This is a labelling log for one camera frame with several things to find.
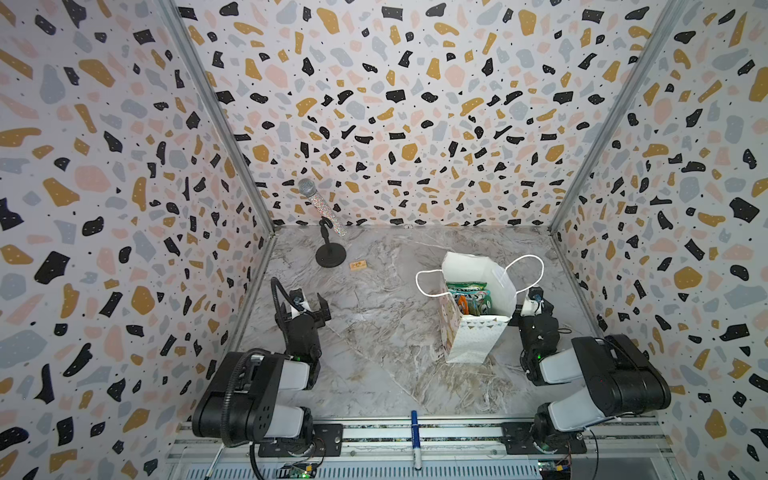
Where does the white paper gift bag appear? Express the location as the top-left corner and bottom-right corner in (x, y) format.
(415, 252), (545, 364)

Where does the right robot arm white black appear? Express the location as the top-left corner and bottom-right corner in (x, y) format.
(511, 298), (671, 452)

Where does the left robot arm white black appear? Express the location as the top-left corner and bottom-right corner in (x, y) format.
(191, 289), (331, 452)

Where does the glitter microphone on stand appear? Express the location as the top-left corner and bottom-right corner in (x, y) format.
(299, 178), (346, 269)

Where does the small orange paper tag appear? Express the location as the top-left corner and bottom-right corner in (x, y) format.
(349, 260), (367, 271)

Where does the green circuit board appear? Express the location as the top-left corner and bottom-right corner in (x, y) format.
(277, 462), (318, 479)

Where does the blue marker pen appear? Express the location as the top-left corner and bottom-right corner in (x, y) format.
(410, 410), (423, 471)

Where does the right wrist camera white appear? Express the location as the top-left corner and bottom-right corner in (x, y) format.
(520, 286), (544, 317)

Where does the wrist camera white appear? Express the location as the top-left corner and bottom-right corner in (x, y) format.
(520, 286), (544, 317)
(289, 289), (310, 318)

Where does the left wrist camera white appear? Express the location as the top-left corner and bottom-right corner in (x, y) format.
(289, 289), (310, 318)

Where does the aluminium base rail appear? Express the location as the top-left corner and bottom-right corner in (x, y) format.
(166, 415), (685, 479)

